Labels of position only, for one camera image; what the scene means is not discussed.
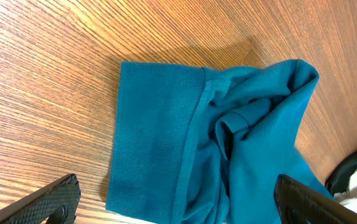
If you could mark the black garment at right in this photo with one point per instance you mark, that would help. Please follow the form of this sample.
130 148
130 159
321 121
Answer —
338 181

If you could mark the dark blue shirt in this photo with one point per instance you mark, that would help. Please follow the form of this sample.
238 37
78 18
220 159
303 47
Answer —
201 145

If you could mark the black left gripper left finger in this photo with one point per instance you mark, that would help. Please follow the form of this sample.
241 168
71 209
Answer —
57 202

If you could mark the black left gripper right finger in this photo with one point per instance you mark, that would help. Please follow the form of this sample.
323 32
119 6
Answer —
298 204

